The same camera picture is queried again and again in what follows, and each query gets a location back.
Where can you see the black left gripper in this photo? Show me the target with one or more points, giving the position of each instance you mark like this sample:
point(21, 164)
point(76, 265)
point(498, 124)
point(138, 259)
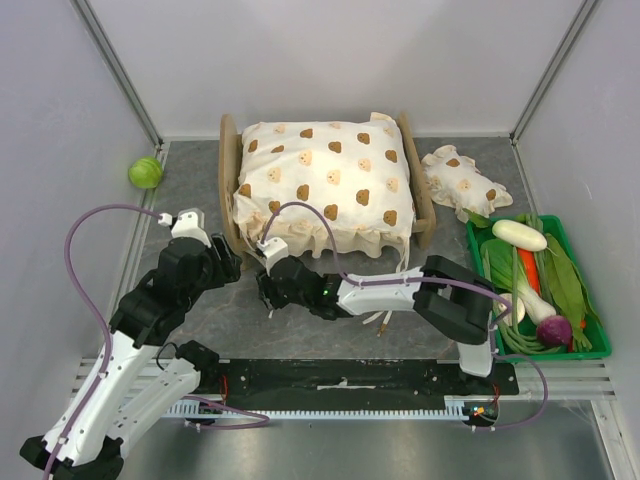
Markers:
point(228, 267)

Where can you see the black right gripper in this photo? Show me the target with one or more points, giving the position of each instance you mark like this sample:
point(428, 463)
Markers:
point(270, 292)

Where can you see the bear print cream quilt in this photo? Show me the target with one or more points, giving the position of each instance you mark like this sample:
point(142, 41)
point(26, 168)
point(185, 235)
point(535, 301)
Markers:
point(307, 187)

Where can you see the wooden pet bed frame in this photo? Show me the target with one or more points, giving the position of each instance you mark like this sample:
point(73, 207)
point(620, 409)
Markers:
point(227, 165)

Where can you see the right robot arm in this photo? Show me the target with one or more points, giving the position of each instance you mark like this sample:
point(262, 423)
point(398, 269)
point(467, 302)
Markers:
point(453, 299)

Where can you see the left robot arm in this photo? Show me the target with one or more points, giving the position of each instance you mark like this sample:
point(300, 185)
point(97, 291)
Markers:
point(99, 429)

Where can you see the green cabbage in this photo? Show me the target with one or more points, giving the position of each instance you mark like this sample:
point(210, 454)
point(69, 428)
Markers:
point(146, 173)

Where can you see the bear print small pillow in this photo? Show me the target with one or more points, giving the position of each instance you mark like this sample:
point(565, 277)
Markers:
point(455, 181)

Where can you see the white mushroom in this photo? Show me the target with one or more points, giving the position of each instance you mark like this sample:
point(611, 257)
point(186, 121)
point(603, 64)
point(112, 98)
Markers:
point(499, 308)

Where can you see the white radish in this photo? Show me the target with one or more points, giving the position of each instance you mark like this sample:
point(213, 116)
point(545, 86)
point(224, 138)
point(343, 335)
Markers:
point(519, 235)

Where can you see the green beans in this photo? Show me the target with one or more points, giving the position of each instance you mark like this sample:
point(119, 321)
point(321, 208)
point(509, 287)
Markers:
point(518, 342)

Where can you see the orange carrot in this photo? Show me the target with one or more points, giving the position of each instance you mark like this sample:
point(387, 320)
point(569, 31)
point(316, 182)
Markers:
point(528, 261)

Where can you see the green plastic basket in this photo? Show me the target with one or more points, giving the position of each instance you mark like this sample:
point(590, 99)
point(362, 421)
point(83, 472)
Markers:
point(569, 294)

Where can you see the purple cabbage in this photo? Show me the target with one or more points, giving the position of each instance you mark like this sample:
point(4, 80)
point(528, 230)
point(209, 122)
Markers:
point(554, 331)

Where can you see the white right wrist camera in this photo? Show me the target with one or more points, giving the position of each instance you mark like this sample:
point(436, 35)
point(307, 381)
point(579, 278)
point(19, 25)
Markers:
point(272, 250)

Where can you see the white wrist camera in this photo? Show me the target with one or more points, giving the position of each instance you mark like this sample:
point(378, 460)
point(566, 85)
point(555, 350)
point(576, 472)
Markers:
point(186, 224)
point(272, 250)

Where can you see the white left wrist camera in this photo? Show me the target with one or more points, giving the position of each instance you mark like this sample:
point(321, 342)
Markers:
point(186, 224)

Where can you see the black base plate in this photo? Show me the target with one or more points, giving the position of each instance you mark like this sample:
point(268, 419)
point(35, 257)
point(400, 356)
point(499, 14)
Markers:
point(350, 384)

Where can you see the white cable duct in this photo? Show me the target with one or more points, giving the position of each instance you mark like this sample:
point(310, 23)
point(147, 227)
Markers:
point(198, 411)

